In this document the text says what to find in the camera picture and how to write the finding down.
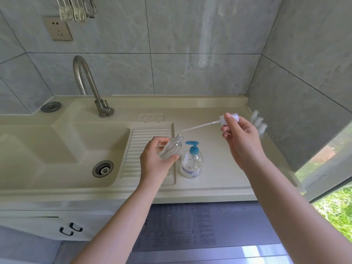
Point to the person's left hand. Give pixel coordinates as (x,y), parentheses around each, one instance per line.
(152,167)

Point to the person's right hand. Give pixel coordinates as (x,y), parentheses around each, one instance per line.
(244,142)

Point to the small clear bottle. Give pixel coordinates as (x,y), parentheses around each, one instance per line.
(172,148)

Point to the clear hand sanitizer pump bottle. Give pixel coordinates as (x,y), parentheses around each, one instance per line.
(192,164)

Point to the person's right forearm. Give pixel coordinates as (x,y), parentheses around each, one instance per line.
(291,217)

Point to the person's left forearm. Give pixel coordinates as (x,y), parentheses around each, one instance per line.
(118,230)

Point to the steel sink drain strainer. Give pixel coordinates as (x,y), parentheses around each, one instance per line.
(102,169)

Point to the grey washing machine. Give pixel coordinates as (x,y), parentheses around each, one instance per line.
(220,225)

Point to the glass window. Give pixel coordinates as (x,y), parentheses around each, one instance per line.
(327,195)

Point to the curved steel faucet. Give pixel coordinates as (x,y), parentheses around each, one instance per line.
(93,87)

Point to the cream sink with washboard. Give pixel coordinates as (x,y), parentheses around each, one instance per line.
(41,151)

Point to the round steel hole cover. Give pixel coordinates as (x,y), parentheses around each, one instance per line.
(51,106)

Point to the white cabinet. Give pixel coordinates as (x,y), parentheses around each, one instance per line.
(27,222)

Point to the beige wall socket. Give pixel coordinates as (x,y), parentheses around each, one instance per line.
(59,28)

